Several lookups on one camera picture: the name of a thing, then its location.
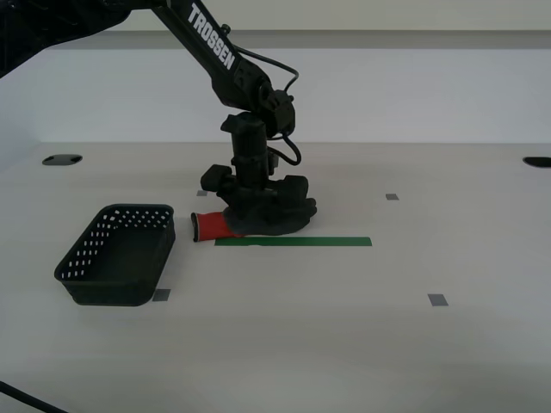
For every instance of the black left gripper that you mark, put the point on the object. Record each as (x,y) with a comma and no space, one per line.
(254,195)

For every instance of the black glove with red cuff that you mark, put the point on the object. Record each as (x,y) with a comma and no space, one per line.
(212,226)

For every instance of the black Trossen left robot arm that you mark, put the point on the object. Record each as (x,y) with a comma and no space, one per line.
(211,47)

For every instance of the black perforated plastic basket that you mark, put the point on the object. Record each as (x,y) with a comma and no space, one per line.
(116,258)

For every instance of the green tape strip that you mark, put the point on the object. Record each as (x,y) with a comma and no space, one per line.
(310,242)

